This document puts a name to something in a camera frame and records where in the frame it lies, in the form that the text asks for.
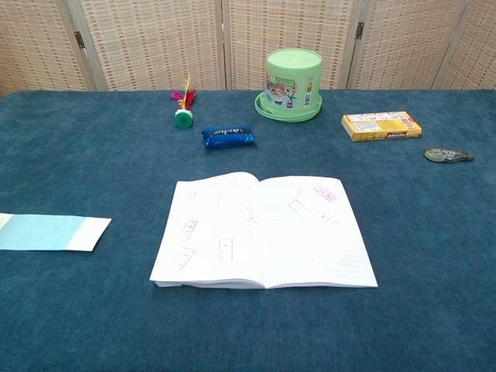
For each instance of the blue felt table cloth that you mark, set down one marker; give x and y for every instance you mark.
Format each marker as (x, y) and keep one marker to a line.
(77, 162)

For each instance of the woven folding screen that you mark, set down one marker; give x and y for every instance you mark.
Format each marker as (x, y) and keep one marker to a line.
(155, 42)

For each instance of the blue snack packet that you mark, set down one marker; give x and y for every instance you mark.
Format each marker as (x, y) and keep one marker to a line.
(228, 139)

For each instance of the yellow cardboard box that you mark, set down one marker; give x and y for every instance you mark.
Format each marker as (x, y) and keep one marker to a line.
(381, 126)

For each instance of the green plastic bucket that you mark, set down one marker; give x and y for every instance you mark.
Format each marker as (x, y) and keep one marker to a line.
(290, 77)

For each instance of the light blue tasselled bookmark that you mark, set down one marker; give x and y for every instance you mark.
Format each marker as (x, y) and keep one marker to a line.
(46, 232)

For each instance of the white lined notebook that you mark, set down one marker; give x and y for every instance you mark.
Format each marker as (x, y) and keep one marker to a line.
(240, 248)

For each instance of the colourful feather shuttlecock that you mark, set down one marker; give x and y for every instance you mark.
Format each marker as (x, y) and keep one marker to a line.
(183, 118)

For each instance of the dark correction tape dispenser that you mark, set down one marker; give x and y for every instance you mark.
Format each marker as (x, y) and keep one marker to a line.
(445, 154)

